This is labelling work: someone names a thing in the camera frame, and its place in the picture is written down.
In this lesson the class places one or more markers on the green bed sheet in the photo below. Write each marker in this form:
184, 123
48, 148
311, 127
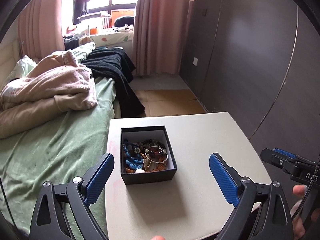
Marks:
58, 151

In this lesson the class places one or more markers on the patterned window seat cushion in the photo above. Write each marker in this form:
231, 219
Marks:
108, 37

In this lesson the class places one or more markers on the pink fleece blanket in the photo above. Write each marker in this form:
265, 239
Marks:
58, 84

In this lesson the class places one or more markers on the pink curtain left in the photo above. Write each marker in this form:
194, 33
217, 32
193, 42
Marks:
39, 28

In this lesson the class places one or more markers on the dark grey wardrobe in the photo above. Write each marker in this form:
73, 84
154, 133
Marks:
258, 60

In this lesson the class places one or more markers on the black jewelry box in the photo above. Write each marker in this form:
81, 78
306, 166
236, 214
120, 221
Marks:
138, 134

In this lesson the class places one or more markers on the pink curtain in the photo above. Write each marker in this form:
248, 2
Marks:
39, 28
159, 33

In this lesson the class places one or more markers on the flattened cardboard floor sheets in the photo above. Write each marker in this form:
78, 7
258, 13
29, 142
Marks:
169, 102

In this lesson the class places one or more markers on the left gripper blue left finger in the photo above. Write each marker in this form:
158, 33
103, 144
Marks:
96, 177

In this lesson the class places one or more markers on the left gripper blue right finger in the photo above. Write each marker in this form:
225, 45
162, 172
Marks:
227, 179

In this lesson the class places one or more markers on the black knitted blanket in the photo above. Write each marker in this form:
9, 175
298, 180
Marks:
115, 63

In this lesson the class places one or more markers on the person left hand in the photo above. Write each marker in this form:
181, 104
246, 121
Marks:
158, 238

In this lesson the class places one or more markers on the orange amber bead jewelry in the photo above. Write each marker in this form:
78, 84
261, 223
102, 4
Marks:
145, 156

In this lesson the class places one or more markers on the pink curtain right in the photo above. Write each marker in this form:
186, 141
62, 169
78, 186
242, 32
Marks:
159, 33

